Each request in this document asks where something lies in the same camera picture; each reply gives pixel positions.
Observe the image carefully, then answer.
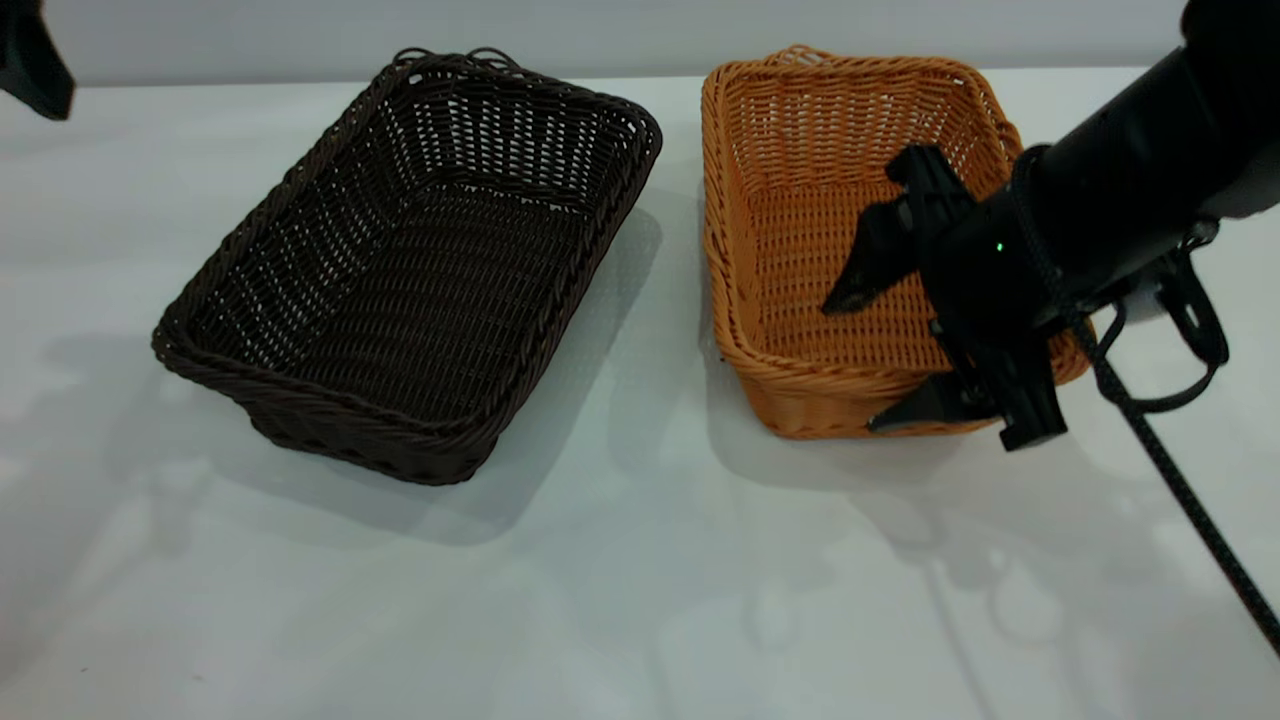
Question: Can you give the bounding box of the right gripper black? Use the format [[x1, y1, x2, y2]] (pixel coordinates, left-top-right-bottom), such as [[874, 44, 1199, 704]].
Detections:
[[823, 144, 1068, 452]]

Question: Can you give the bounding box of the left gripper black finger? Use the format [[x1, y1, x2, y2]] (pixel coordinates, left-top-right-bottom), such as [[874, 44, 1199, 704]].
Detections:
[[0, 0, 77, 122]]

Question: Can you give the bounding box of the orange wicker basket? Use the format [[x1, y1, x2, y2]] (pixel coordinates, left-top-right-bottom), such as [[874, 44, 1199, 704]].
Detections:
[[700, 45, 1096, 441]]

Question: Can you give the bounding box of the black wicker basket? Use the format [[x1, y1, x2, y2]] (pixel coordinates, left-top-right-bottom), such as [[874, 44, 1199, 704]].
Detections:
[[152, 47, 663, 487]]

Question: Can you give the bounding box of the black cable loop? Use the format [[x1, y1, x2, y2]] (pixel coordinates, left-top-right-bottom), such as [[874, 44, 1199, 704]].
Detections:
[[1095, 222, 1231, 416]]

